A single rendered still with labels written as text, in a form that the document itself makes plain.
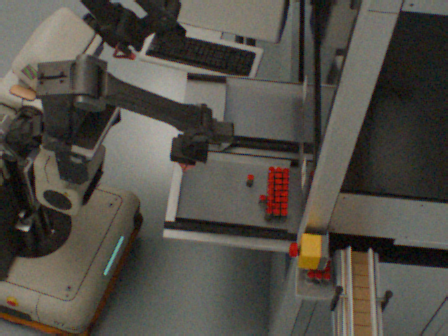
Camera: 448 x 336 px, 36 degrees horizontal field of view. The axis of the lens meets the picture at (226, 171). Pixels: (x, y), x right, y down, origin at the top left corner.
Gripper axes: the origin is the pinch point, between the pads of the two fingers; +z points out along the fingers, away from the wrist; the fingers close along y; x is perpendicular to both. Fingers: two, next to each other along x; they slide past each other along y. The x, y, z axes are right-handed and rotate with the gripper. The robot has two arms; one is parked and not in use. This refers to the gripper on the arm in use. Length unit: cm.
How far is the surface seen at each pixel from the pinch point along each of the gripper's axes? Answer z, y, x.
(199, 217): 18.7, 8.4, -3.2
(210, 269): 105, 27, 28
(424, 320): 41, 92, -13
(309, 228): -0.5, 37.0, -12.7
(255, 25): 17, 22, 86
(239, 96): 18, 18, 48
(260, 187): 15.9, 26.3, 10.2
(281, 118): 15, 32, 40
